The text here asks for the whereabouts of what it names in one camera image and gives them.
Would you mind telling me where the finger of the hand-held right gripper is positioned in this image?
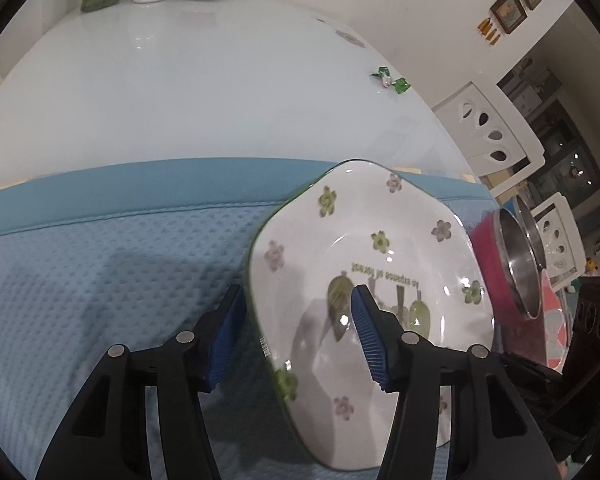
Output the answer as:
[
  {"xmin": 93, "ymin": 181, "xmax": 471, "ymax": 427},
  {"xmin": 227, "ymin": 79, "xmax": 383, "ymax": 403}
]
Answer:
[{"xmin": 497, "ymin": 354, "xmax": 564, "ymax": 387}]

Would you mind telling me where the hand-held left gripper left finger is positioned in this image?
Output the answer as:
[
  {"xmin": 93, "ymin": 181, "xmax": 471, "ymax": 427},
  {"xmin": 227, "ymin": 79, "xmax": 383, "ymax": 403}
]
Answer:
[{"xmin": 35, "ymin": 284, "xmax": 247, "ymax": 480}]

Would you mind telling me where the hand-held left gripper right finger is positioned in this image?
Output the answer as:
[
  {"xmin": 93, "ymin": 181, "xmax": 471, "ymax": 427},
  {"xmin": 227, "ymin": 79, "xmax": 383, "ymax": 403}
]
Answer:
[{"xmin": 351, "ymin": 284, "xmax": 563, "ymax": 480}]

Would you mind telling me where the pink patterned plate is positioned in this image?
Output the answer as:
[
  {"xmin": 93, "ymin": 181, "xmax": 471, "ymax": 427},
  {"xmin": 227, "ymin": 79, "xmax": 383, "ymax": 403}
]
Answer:
[{"xmin": 540, "ymin": 267, "xmax": 571, "ymax": 373}]

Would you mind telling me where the white floral plate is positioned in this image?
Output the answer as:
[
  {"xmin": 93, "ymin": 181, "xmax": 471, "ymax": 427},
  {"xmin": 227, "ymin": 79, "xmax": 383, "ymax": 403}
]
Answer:
[{"xmin": 247, "ymin": 159, "xmax": 496, "ymax": 472}]

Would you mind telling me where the pink steel bowl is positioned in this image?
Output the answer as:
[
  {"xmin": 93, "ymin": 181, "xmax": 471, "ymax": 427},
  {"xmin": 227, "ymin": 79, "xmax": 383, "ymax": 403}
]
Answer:
[{"xmin": 469, "ymin": 206, "xmax": 546, "ymax": 361}]

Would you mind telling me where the white cutout chair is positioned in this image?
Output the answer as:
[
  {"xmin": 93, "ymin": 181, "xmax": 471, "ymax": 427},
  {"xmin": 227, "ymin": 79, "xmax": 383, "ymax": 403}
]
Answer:
[
  {"xmin": 530, "ymin": 192, "xmax": 586, "ymax": 291},
  {"xmin": 432, "ymin": 82, "xmax": 546, "ymax": 198}
]

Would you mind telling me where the blue textured mat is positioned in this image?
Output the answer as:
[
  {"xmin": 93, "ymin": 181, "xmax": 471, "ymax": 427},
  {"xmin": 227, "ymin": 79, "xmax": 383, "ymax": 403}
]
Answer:
[{"xmin": 0, "ymin": 157, "xmax": 501, "ymax": 480}]

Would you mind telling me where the dark display cabinet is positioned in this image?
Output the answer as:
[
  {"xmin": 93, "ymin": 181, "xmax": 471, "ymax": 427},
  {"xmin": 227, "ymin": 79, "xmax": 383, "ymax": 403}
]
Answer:
[{"xmin": 497, "ymin": 57, "xmax": 600, "ymax": 211}]

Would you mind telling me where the amber wall ornament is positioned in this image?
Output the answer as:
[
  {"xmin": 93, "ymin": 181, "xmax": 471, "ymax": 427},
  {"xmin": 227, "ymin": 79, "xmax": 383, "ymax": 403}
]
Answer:
[{"xmin": 476, "ymin": 17, "xmax": 503, "ymax": 48}]

